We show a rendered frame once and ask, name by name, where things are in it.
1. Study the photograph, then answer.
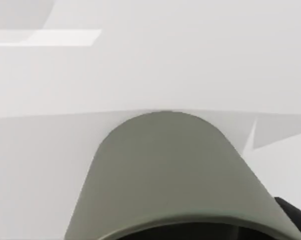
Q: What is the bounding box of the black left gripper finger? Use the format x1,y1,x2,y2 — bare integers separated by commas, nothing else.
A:
273,196,301,240

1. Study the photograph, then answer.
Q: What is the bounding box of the grey-green cup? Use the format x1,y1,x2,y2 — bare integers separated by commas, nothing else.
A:
63,111,301,240

